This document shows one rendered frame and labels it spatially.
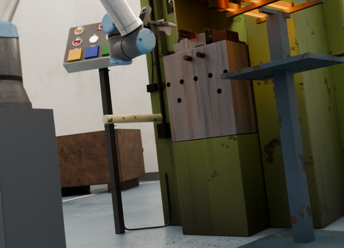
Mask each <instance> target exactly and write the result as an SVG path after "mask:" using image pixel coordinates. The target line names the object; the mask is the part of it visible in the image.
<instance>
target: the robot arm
mask: <svg viewBox="0 0 344 248"><path fill-rule="evenodd" d="M19 2H20V0H0V107H10V108H32V103H31V101H30V99H29V97H28V95H27V92H26V90H25V88H24V85H23V75H22V63H21V57H20V46H19V35H18V30H17V26H16V25H15V24H13V23H12V19H13V17H14V14H15V12H16V9H17V7H18V5H19ZM100 2H101V3H102V5H103V7H104V8H105V10H106V12H107V13H106V14H105V15H104V16H103V18H102V21H101V27H102V29H103V31H104V32H105V33H107V39H108V45H109V55H110V56H109V59H110V63H111V64H112V65H130V64H132V62H133V61H132V59H134V58H136V57H138V56H141V55H145V54H147V53H149V52H151V51H152V50H153V49H154V47H155V45H156V41H157V40H160V34H159V31H164V32H165V34H166V35H167V36H170V35H171V28H172V27H177V25H175V24H173V23H170V22H165V21H148V20H149V16H150V14H151V10H152V8H151V7H150V6H146V7H144V8H142V9H141V12H140V15H139V17H137V16H135V14H134V12H133V11H132V9H131V7H130V6H129V4H128V3H127V1H126V0H100ZM157 26H158V28H157ZM158 29H159V31H158Z"/></svg>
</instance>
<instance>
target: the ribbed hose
mask: <svg viewBox="0 0 344 248"><path fill-rule="evenodd" d="M148 3H149V6H150V7H151V8H152V10H151V13H150V20H151V21H155V20H154V11H153V2H152V0H148ZM154 55H155V64H156V73H157V81H158V90H159V91H158V92H159V100H160V109H161V115H162V117H163V119H162V124H157V132H158V139H166V138H171V136H170V126H169V123H166V120H165V110H164V102H163V92H162V89H161V88H162V87H161V76H160V66H159V57H158V48H157V41H156V45H155V47H154Z"/></svg>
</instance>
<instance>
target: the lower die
mask: <svg viewBox="0 0 344 248"><path fill-rule="evenodd" d="M208 36H209V34H208V33H202V34H196V38H193V39H190V40H189V39H183V40H180V42H179V43H176V44H174V51H175V53H179V52H183V51H186V50H190V49H194V48H195V46H198V45H200V44H204V45H207V44H211V43H209V42H207V41H206V38H207V37H208ZM239 43H242V44H246V43H245V42H242V41H239Z"/></svg>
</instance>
